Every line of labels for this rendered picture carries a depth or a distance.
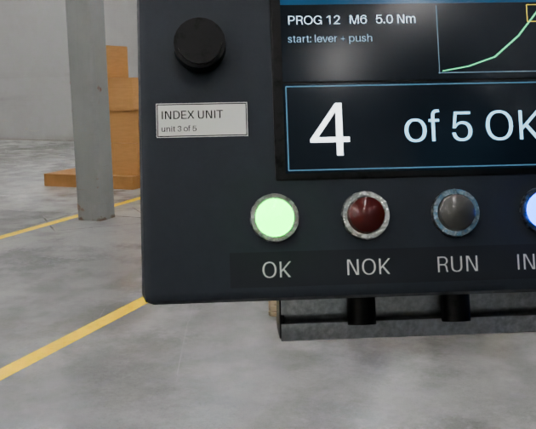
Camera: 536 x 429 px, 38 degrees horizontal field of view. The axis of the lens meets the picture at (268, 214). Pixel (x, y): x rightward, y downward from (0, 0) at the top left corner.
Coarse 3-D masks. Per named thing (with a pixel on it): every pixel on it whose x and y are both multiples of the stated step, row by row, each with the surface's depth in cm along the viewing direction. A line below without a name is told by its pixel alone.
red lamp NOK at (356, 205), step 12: (360, 192) 42; (372, 192) 42; (348, 204) 42; (360, 204) 42; (372, 204) 42; (384, 204) 42; (348, 216) 42; (360, 216) 41; (372, 216) 42; (384, 216) 42; (348, 228) 42; (360, 228) 42; (372, 228) 42; (384, 228) 42
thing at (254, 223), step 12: (264, 204) 41; (276, 204) 41; (288, 204) 42; (252, 216) 42; (264, 216) 41; (276, 216) 41; (288, 216) 41; (252, 228) 42; (264, 228) 41; (276, 228) 41; (288, 228) 42; (276, 240) 42
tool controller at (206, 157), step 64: (192, 0) 43; (256, 0) 43; (320, 0) 43; (384, 0) 43; (448, 0) 44; (512, 0) 44; (192, 64) 41; (256, 64) 43; (320, 64) 43; (384, 64) 43; (448, 64) 43; (512, 64) 43; (192, 128) 42; (256, 128) 42; (384, 128) 43; (448, 128) 43; (512, 128) 43; (192, 192) 42; (256, 192) 42; (320, 192) 42; (384, 192) 43; (512, 192) 43; (192, 256) 42; (256, 256) 42; (320, 256) 42; (384, 256) 42; (448, 256) 42; (512, 256) 43; (448, 320) 48
